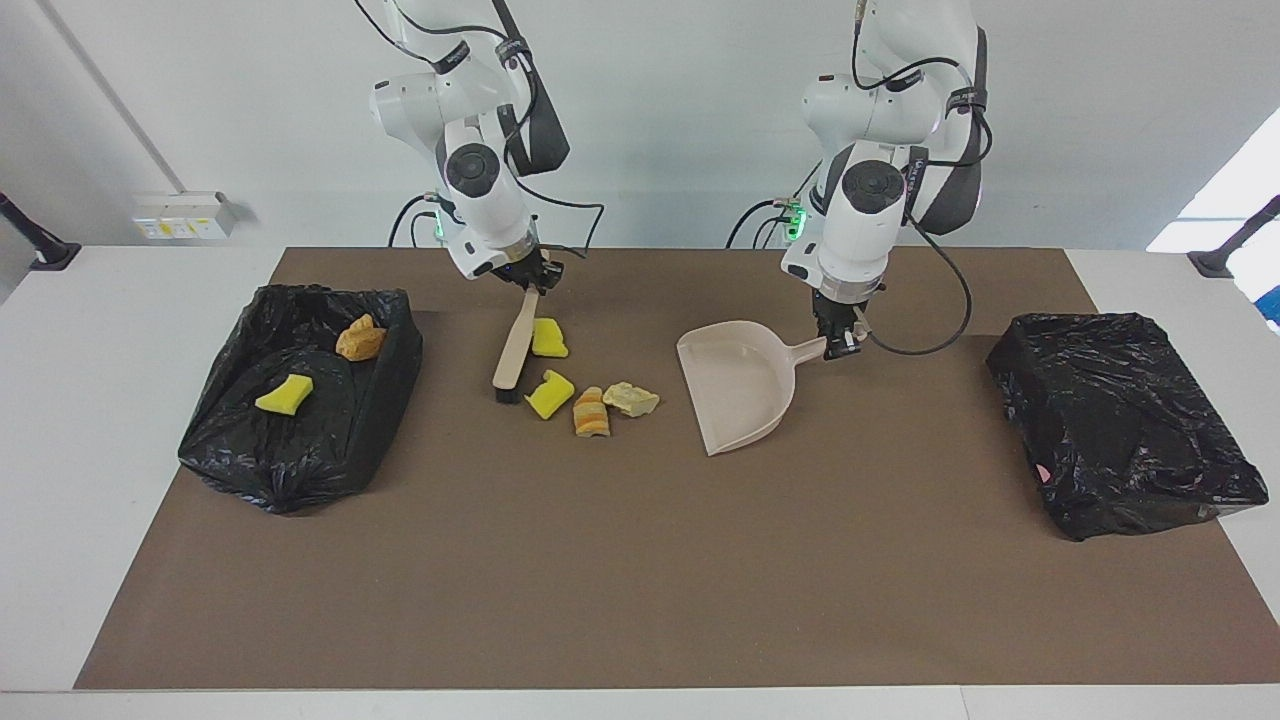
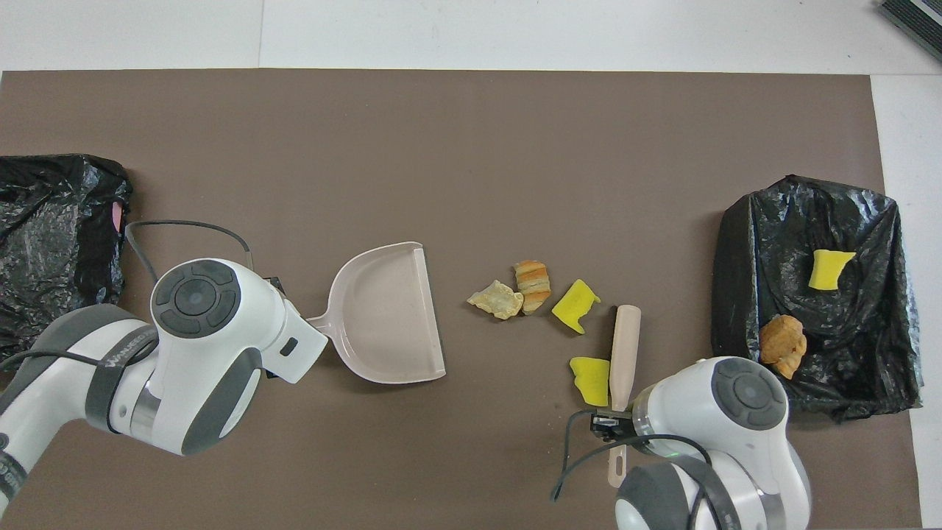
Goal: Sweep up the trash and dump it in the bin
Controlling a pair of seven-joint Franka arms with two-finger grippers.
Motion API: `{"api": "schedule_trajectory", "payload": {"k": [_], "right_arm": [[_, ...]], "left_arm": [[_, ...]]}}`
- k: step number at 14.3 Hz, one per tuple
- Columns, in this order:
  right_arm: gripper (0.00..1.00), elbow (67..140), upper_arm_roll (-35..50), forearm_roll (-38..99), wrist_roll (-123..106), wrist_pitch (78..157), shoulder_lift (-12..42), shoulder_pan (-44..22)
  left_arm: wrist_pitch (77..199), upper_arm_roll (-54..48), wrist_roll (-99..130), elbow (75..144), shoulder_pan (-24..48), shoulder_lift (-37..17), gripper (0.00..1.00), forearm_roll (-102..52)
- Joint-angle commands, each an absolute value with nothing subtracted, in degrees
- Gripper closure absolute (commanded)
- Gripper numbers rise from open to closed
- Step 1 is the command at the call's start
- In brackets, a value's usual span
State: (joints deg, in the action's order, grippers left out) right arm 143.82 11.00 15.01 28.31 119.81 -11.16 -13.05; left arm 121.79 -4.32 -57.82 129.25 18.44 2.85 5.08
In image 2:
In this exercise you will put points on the yellow sponge piece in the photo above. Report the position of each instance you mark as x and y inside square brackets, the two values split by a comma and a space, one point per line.
[574, 305]
[828, 271]

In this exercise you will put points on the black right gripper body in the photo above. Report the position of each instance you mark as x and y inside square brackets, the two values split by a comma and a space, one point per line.
[622, 427]

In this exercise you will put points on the striped toy croissant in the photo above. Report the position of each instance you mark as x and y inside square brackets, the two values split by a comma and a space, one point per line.
[532, 285]

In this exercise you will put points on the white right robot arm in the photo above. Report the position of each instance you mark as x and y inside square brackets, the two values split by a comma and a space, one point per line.
[736, 442]

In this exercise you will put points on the beige plastic dustpan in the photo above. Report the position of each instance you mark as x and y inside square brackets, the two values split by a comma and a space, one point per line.
[390, 316]

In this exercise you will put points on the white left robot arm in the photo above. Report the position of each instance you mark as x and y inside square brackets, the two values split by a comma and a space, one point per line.
[199, 353]

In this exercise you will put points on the yellow and green sponge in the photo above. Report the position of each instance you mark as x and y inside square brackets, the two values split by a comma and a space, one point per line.
[591, 380]

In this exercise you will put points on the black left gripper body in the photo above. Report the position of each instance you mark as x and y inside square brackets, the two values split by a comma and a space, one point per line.
[272, 285]

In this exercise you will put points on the dark grey ribbed device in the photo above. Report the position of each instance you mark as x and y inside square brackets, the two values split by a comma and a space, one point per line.
[916, 18]

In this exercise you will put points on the brown toy bread roll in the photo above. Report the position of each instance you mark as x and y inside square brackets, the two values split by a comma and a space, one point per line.
[781, 344]

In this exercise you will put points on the black-bagged trash bin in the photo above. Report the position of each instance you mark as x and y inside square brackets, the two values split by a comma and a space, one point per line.
[51, 243]
[868, 346]

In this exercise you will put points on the brown table mat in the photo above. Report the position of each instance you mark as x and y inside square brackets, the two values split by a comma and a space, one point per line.
[471, 147]

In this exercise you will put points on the beige brush with black bristles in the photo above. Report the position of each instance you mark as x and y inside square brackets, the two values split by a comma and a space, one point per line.
[625, 346]

